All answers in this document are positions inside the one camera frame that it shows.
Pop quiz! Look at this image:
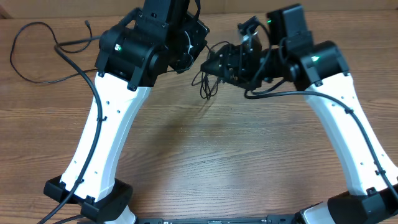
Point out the separated black usb cable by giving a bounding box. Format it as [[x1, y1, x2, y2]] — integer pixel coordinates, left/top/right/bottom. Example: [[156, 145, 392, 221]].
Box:
[[9, 19, 99, 85]]

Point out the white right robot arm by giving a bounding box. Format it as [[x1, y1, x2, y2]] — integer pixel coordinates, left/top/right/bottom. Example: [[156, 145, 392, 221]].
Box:
[[201, 4, 397, 223]]

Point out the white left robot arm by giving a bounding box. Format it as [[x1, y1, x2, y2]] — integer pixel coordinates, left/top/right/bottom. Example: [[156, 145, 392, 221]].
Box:
[[44, 0, 209, 223]]

